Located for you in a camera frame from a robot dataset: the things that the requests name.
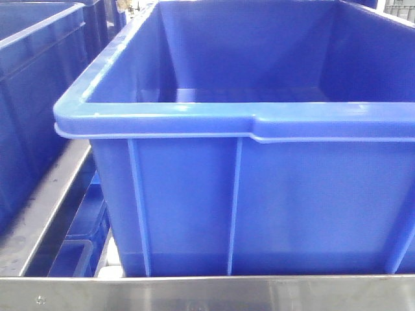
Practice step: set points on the blue crate on shelf centre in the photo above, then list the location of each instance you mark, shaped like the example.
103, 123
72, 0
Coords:
253, 138

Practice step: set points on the blue crate on shelf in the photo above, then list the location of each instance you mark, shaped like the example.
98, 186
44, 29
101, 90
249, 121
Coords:
45, 45
253, 138

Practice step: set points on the blue crate on shelf left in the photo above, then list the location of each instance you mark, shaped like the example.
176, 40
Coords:
45, 45

